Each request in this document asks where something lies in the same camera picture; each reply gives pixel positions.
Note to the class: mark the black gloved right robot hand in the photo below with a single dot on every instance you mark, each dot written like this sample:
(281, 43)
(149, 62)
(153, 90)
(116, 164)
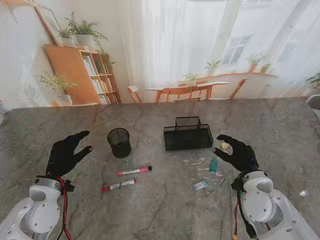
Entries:
(243, 156)

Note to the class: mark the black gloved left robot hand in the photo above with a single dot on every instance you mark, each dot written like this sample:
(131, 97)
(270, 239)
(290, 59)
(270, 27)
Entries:
(62, 155)

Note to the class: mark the teal binder clip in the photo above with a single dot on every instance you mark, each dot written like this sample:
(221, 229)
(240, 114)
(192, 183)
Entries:
(214, 165)

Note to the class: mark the small blue white eraser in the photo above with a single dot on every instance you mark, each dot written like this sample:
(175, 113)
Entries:
(200, 186)

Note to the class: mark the black mesh pen cup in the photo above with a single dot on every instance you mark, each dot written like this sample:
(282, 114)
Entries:
(120, 147)

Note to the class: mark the red marker with white label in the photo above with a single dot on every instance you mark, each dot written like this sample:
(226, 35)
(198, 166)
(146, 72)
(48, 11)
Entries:
(118, 185)

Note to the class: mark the pink marker with black cap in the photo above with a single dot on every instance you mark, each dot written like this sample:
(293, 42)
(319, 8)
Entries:
(133, 170)

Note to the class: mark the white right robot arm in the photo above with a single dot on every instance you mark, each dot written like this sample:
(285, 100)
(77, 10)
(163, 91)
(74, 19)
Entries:
(262, 205)

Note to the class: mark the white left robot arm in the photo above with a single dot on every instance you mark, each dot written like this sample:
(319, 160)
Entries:
(37, 210)

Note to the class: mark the black mesh desk tray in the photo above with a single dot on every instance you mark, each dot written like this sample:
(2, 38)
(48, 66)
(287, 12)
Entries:
(187, 140)

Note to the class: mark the yellow-green binder clip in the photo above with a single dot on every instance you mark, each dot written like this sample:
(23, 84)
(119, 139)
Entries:
(224, 145)

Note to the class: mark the white rounded chair back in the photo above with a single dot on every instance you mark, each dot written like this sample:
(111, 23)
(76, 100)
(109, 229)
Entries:
(313, 102)

